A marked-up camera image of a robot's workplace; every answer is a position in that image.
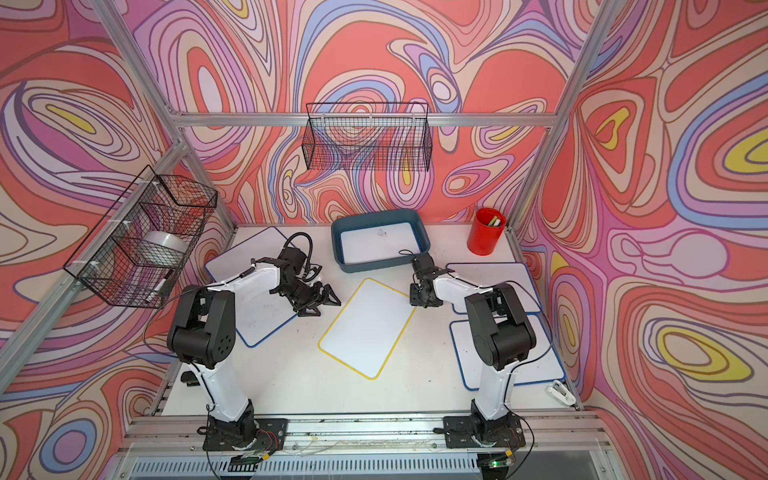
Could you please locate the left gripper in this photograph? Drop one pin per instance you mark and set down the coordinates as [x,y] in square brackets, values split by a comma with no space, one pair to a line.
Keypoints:
[317,299]

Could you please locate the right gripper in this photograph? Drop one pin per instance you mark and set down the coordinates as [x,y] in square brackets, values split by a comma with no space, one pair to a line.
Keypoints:
[414,299]

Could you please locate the blue whiteboard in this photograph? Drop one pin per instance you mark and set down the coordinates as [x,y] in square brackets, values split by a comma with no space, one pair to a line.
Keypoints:
[260,316]
[491,273]
[541,366]
[266,243]

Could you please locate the yellow-framed whiteboard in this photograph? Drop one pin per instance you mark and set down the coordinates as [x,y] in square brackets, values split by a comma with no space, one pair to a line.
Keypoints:
[364,334]

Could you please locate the smudged blue-framed whiteboard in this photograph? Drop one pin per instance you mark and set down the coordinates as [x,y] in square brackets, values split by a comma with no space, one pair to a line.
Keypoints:
[378,243]

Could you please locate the teal plastic storage box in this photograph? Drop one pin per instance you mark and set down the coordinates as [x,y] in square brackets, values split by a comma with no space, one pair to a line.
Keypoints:
[373,219]

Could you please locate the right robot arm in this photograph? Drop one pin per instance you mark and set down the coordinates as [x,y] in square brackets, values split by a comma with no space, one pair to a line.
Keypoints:
[501,334]

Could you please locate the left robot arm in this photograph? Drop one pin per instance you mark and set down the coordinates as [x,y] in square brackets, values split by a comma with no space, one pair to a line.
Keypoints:
[203,330]

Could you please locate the red plastic cup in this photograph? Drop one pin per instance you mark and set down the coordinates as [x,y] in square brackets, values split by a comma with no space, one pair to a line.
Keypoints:
[482,240]

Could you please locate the silver tape roll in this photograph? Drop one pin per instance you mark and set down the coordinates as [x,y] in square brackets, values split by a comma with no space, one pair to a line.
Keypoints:
[162,249]

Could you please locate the white clip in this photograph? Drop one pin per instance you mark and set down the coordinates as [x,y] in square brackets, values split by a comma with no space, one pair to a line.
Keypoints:
[560,393]

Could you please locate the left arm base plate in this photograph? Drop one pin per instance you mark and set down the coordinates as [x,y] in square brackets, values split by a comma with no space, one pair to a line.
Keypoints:
[261,435]

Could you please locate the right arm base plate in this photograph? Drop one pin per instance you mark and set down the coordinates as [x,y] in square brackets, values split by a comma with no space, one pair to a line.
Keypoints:
[473,431]

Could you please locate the marker in wire basket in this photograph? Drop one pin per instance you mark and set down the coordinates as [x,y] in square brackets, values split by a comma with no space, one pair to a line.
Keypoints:
[160,292]

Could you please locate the back wire basket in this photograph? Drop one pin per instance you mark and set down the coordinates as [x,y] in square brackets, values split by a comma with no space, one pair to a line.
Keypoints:
[368,136]

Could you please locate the wire basket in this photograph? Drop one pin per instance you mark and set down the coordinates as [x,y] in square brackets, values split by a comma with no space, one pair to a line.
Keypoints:
[108,263]
[368,136]

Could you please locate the left wire basket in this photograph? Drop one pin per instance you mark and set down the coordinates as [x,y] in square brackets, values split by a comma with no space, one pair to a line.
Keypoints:
[108,263]

